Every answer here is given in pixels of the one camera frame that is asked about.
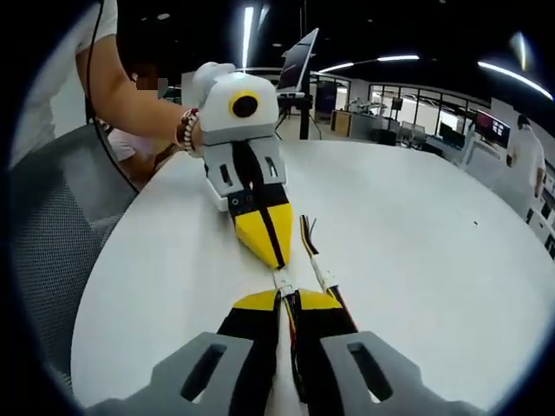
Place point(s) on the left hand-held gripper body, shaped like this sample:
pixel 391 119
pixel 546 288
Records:
pixel 225 117

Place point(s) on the grey mesh office chair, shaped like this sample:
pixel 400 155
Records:
pixel 56 242

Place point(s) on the dark screen on stand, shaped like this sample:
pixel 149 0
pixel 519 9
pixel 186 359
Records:
pixel 297 60

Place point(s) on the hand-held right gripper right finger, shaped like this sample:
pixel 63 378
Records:
pixel 334 355

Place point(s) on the person's left hand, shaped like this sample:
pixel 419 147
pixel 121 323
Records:
pixel 208 80

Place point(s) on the ceiling light strip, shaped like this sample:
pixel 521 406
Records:
pixel 247 34
pixel 516 78

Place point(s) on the red lit monitor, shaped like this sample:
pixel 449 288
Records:
pixel 492 128

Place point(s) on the pink clothing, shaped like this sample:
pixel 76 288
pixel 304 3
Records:
pixel 128 151

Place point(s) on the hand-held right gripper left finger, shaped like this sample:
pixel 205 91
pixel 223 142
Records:
pixel 243 346

